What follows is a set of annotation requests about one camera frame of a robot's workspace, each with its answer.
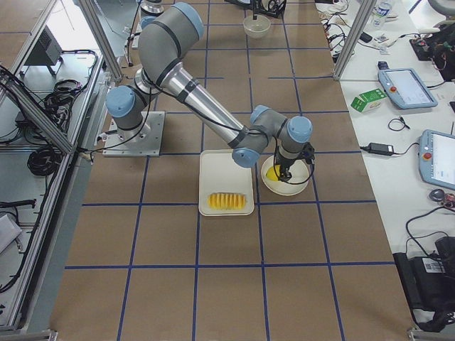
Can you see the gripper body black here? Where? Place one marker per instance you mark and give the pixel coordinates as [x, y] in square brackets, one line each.
[255, 10]
[284, 164]

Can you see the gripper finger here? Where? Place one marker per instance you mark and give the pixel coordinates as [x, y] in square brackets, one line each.
[279, 175]
[286, 174]

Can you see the yellow lemon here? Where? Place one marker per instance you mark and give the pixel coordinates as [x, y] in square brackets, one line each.
[270, 174]

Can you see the white deep bowl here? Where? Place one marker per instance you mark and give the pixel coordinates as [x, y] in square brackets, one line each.
[256, 26]

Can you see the cream round plate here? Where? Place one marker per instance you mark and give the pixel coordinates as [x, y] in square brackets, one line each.
[300, 173]

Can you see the cream rectangular tray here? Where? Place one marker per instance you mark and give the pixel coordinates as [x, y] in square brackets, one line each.
[219, 173]

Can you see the sliced yellow fruit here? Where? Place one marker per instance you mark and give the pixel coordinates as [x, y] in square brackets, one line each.
[226, 201]

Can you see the black power adapter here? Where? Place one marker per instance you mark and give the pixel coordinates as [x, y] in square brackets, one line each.
[378, 149]

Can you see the green white carton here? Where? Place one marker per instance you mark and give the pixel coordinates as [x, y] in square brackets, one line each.
[367, 101]

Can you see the blue teach pendant upper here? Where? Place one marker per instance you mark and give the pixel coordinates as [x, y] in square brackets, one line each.
[405, 89]

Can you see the blue teach pendant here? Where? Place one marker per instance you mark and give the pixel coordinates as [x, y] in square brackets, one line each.
[405, 89]
[436, 158]

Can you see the blue teach pendant lower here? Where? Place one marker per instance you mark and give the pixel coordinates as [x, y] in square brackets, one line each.
[436, 158]

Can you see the grey electronics box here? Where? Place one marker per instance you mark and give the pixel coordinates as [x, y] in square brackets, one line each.
[46, 52]

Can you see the aluminium frame post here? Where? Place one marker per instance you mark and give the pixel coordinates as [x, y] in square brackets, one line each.
[361, 18]

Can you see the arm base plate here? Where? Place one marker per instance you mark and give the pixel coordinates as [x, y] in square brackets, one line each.
[134, 137]

